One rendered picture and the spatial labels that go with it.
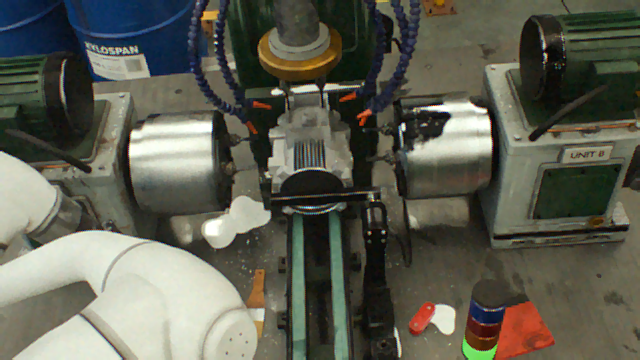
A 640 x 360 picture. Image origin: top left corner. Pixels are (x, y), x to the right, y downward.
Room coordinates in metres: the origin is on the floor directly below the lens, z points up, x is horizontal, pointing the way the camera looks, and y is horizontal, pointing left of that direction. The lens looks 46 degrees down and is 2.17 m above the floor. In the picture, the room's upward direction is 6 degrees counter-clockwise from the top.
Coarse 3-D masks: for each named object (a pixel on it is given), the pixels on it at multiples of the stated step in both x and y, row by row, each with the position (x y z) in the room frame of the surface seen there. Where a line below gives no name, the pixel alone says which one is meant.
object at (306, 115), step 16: (288, 96) 1.27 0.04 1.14; (304, 96) 1.26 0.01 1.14; (320, 96) 1.25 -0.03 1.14; (288, 112) 1.24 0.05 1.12; (304, 112) 1.21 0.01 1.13; (320, 112) 1.23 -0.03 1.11; (288, 128) 1.15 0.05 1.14; (304, 128) 1.15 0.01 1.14; (320, 128) 1.15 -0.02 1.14; (288, 144) 1.15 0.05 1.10
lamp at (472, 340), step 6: (468, 330) 0.61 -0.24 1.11; (468, 336) 0.60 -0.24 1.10; (474, 336) 0.59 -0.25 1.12; (498, 336) 0.59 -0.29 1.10; (468, 342) 0.60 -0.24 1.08; (474, 342) 0.59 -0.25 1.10; (480, 342) 0.59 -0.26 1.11; (486, 342) 0.58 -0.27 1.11; (492, 342) 0.59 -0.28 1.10; (474, 348) 0.59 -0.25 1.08; (480, 348) 0.58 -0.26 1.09; (486, 348) 0.58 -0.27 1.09; (492, 348) 0.59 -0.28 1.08
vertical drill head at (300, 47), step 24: (288, 0) 1.16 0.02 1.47; (312, 0) 1.18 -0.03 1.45; (288, 24) 1.17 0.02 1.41; (312, 24) 1.17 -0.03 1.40; (264, 48) 1.20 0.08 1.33; (288, 48) 1.16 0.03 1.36; (312, 48) 1.15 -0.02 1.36; (336, 48) 1.17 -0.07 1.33; (288, 72) 1.12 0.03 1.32; (312, 72) 1.12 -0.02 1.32
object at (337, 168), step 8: (336, 112) 1.26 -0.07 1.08; (280, 120) 1.25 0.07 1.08; (336, 120) 1.24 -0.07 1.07; (280, 168) 1.08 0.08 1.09; (288, 168) 1.09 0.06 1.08; (336, 168) 1.06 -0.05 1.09; (344, 168) 1.07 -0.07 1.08; (280, 176) 1.07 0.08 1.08; (288, 208) 1.07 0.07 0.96; (336, 208) 1.06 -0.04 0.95; (344, 208) 1.06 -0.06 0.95
